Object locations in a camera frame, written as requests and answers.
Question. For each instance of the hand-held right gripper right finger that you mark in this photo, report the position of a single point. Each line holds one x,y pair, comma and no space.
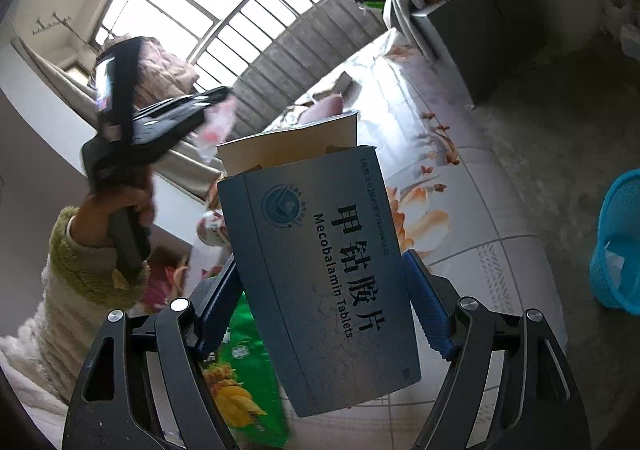
425,310

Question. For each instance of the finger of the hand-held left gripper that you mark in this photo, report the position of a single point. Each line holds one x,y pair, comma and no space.
165,132
175,105

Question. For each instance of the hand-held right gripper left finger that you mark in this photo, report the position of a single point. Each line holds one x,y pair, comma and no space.
220,315

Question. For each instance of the green snack bag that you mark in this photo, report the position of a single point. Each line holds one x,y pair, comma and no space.
250,340

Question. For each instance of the pink white wrapper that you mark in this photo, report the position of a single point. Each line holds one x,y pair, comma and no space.
217,127

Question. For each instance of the blue medicine box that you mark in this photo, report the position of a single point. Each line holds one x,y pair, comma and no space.
325,280

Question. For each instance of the blue plastic basket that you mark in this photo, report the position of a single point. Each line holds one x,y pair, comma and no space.
617,210

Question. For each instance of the person's left hand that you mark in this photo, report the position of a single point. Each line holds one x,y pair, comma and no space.
95,220

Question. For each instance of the pink quilt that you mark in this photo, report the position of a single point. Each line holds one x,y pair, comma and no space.
165,72

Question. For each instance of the pink toy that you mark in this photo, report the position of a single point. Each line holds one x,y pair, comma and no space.
162,285

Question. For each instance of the red white packet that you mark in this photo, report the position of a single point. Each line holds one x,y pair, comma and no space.
212,227

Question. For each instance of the pink pillow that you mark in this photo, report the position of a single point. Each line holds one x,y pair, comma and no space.
325,110

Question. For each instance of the cardboard piece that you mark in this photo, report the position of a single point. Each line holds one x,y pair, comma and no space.
345,82

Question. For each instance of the green white fuzzy robe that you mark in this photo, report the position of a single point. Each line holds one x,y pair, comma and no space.
25,380

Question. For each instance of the grey cabinet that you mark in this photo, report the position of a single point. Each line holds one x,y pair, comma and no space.
450,45

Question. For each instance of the wall hook rack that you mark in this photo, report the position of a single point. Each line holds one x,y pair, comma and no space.
50,22

